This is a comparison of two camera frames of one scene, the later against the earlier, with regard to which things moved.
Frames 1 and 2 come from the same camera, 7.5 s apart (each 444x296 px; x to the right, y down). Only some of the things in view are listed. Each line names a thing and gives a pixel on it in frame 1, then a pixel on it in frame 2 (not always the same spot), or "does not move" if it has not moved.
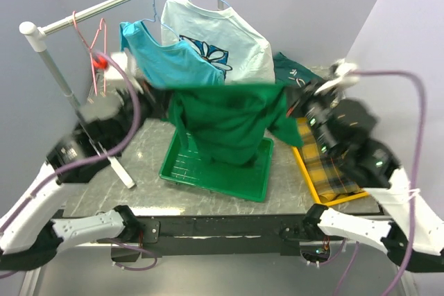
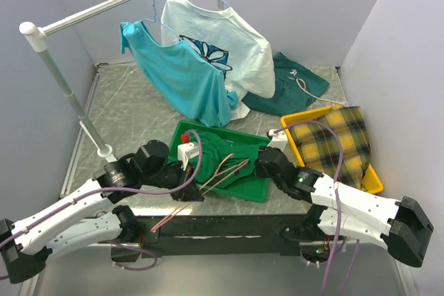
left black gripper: [149, 97] → [186, 191]
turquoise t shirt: [175, 64] does not move
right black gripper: [305, 96] → [259, 170]
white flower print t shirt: [243, 55] does not move
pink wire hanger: [90, 48] → [218, 177]
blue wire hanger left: [156, 16] does not move
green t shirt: [228, 123] → [222, 163]
